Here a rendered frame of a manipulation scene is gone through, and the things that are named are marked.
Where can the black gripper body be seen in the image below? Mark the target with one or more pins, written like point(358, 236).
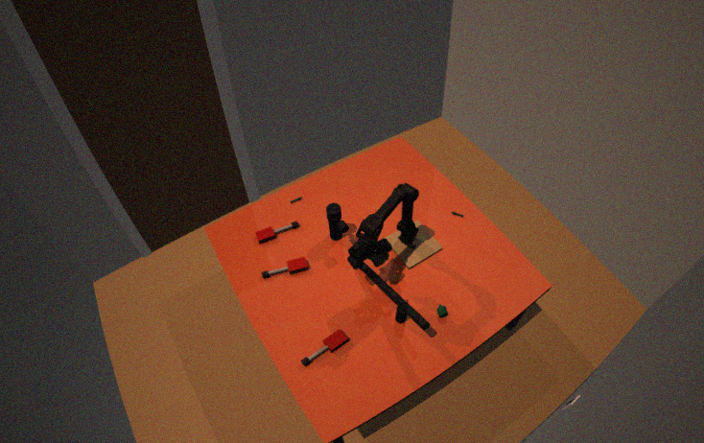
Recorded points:
point(382, 244)

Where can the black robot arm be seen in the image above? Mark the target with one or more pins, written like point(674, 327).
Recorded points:
point(374, 223)

